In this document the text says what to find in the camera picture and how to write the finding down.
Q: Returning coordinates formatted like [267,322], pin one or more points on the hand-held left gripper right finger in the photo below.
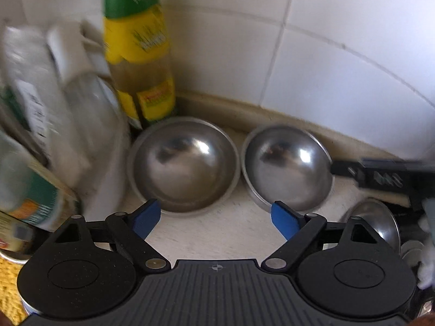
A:
[285,220]

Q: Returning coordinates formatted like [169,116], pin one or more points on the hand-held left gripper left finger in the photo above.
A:
[148,219]

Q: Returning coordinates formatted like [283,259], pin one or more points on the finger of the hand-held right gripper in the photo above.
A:
[384,176]

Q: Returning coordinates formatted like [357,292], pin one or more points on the stainless steel bowl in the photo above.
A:
[183,176]
[377,224]
[289,173]

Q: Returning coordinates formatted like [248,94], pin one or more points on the white rotating condiment rack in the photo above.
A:
[108,163]

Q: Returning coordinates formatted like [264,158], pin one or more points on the yellow chenille mat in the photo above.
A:
[8,285]

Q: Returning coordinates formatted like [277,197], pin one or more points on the purple label sauce bottle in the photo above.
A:
[27,108]

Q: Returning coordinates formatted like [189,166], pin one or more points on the yellow green label bottle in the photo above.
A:
[136,40]

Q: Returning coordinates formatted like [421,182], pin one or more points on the clear plastic bag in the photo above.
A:
[68,51]

